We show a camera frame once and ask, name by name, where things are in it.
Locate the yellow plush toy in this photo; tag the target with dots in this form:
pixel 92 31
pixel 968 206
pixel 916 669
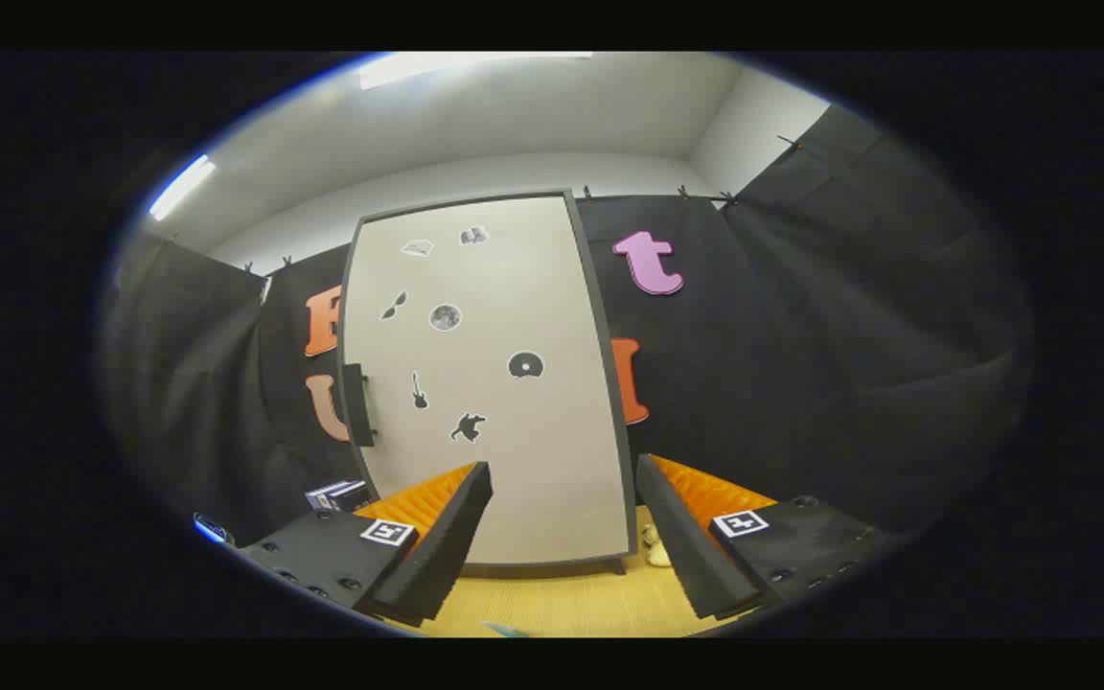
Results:
pixel 655 548

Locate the white cabinet door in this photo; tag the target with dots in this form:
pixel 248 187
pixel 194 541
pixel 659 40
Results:
pixel 504 287

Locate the white blue spine book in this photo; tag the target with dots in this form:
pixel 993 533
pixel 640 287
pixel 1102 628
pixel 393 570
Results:
pixel 320 495

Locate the black backdrop cloth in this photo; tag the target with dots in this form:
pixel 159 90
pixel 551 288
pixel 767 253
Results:
pixel 801 383

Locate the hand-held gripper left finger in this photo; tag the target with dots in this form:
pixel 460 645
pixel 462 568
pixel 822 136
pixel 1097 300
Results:
pixel 451 546

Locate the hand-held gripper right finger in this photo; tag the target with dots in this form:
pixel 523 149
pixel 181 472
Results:
pixel 681 546

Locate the dark grey cabinet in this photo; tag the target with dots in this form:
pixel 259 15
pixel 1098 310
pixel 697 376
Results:
pixel 552 569

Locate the long ceiling strip light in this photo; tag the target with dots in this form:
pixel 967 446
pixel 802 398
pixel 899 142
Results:
pixel 181 186

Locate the smartphone with lit screen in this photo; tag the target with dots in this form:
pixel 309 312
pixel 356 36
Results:
pixel 210 528

